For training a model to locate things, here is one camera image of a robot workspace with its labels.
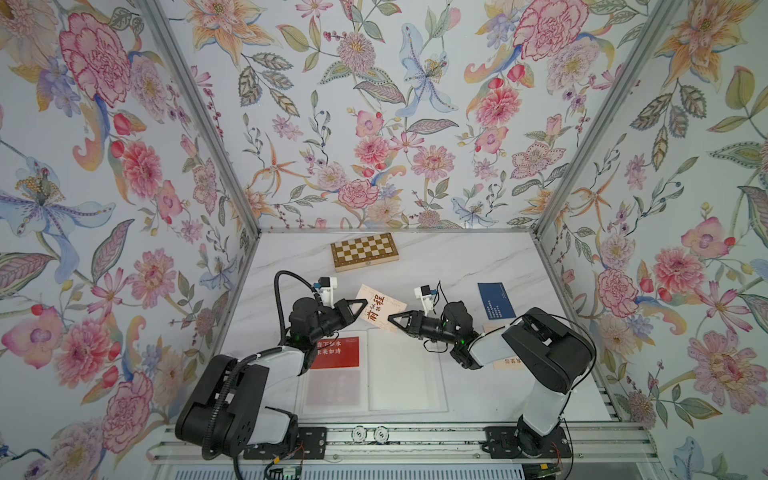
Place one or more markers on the wooden folding chess board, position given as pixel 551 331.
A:
pixel 363 252

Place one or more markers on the aluminium corner post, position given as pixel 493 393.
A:
pixel 162 33
pixel 641 51

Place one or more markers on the pale beige card lower right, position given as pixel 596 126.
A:
pixel 513 363

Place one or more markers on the beige card red characters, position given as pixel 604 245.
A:
pixel 379 307

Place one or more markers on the aluminium corner post left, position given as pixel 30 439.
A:
pixel 162 33

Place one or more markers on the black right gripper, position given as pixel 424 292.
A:
pixel 417 326

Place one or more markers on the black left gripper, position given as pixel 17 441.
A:
pixel 345 315

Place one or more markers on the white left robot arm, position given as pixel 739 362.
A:
pixel 226 413

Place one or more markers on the white photo album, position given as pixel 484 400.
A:
pixel 396 376

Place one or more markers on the dark blue card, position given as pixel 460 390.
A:
pixel 496 302

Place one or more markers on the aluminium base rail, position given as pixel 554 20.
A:
pixel 593 442

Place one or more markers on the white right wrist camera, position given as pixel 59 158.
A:
pixel 427 296

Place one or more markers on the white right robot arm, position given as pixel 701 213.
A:
pixel 556 355

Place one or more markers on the aluminium corner post right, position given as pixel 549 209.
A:
pixel 641 51

